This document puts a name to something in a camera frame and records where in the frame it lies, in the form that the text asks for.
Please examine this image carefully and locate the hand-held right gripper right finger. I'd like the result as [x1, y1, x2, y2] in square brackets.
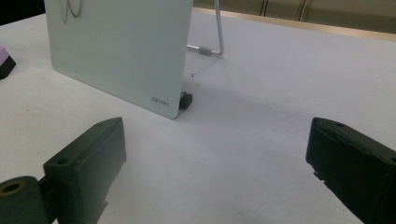
[305, 117, 396, 224]

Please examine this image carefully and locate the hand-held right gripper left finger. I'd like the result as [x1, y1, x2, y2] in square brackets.
[38, 117, 128, 224]

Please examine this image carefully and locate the metal wire whiteboard stand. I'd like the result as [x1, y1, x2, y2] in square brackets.
[186, 0, 225, 58]

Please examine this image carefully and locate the black whiteboard foot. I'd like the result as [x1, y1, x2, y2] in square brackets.
[178, 91, 193, 110]

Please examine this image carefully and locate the purple and black whiteboard eraser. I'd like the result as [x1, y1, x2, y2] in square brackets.
[0, 45, 17, 80]

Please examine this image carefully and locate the pale green glass whiteboard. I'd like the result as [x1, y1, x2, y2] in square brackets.
[43, 0, 194, 120]

